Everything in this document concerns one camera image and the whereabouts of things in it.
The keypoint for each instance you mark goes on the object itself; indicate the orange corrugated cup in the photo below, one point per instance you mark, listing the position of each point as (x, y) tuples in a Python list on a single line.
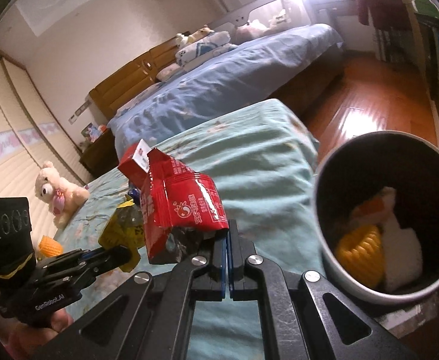
[(48, 247)]

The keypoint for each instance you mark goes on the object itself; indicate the yellow corrugated cup in bin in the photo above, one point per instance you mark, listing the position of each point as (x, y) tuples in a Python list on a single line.
[(361, 254)]

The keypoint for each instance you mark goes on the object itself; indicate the orange white plastic bag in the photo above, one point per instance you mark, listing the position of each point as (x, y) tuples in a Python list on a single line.
[(375, 210)]

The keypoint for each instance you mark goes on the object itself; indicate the red and white carton box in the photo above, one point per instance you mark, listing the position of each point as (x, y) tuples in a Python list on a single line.
[(134, 164)]

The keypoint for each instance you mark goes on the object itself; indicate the red snack wrapper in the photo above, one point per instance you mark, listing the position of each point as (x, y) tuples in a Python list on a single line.
[(180, 207)]

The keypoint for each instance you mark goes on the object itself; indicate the cream teddy bear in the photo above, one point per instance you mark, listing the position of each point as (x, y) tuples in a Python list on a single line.
[(63, 197)]

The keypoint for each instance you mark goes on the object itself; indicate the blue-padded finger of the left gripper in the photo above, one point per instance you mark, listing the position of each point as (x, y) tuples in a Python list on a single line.
[(115, 257)]

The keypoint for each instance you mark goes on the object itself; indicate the wooden headboard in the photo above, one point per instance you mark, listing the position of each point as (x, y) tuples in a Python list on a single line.
[(132, 78)]

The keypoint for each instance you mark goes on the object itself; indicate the white pink pillow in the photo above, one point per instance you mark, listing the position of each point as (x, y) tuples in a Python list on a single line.
[(168, 72)]

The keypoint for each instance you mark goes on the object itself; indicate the small plush toy on pillows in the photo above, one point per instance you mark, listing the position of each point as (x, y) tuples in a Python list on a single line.
[(183, 40)]

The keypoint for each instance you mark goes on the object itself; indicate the person's left hand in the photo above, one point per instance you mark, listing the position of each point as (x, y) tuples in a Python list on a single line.
[(24, 340)]

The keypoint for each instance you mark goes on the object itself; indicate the grey crib rail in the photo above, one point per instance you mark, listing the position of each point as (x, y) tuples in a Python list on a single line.
[(252, 21)]

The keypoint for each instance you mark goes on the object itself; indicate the white blue patterned pillow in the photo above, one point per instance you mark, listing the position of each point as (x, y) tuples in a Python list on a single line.
[(203, 50)]

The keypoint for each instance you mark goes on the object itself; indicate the blue bed sheet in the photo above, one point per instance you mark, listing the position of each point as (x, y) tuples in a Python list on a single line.
[(245, 75)]

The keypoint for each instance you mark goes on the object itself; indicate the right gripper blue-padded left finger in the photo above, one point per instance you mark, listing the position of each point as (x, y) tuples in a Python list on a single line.
[(148, 316)]

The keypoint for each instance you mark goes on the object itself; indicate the dark red hanging jacket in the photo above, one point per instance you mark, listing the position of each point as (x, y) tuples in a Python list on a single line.
[(385, 14)]

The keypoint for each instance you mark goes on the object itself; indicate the green floral bedspread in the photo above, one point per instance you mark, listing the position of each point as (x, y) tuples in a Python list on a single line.
[(262, 160)]

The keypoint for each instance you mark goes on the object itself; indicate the yellow snack wrapper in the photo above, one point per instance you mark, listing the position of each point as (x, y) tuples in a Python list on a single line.
[(125, 227)]

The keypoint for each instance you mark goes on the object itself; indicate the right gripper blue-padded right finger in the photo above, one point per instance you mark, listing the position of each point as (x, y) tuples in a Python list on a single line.
[(304, 316)]

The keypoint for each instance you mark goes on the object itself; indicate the dark wooden nightstand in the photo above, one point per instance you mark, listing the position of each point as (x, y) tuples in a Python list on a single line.
[(100, 157)]

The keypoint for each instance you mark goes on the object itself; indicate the photo frame on nightstand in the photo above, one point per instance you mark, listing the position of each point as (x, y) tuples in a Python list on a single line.
[(91, 132)]

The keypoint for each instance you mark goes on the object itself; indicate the black trash bin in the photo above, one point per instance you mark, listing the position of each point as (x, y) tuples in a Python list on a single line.
[(358, 170)]

